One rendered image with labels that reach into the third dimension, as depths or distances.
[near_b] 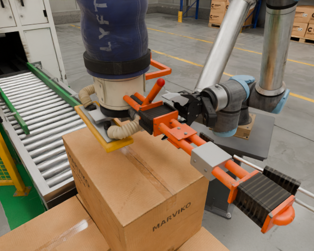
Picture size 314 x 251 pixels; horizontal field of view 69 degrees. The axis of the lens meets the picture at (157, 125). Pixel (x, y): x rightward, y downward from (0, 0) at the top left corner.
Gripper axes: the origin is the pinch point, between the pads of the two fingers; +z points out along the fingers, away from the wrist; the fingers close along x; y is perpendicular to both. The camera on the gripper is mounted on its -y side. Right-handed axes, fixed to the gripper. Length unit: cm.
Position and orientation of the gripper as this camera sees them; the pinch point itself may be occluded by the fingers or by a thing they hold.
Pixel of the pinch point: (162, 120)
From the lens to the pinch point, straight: 66.0
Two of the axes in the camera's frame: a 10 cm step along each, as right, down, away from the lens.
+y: -5.6, -4.6, 6.9
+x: 0.0, -8.3, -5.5
